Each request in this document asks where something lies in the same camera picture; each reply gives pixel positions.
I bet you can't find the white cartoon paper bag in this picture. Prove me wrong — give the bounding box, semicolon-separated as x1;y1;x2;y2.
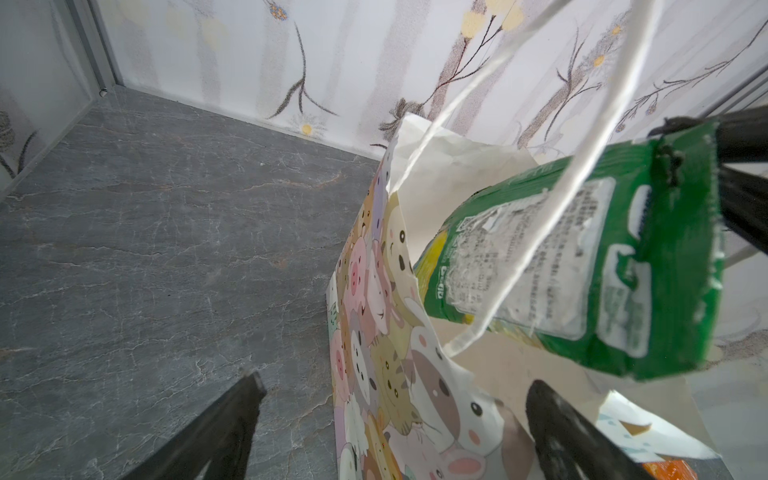
325;0;721;480

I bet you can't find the green snack pack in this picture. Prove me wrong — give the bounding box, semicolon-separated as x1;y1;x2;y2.
415;122;723;380

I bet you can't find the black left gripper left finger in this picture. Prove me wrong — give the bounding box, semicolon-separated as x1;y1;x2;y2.
125;371;267;479

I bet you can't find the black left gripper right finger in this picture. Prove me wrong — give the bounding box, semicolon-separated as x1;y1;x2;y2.
525;380;651;480

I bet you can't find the large orange snack pack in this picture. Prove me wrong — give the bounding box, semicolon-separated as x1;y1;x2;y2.
642;459;698;480

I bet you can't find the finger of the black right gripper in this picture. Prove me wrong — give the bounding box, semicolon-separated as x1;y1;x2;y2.
648;106;768;163
719;166;767;253

